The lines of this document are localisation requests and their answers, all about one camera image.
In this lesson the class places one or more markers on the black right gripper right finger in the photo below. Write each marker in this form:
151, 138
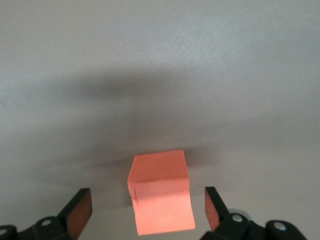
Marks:
215, 207

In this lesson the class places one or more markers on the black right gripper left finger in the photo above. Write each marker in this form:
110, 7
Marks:
77, 212

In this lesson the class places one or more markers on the orange foam block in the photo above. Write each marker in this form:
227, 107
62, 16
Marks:
160, 195

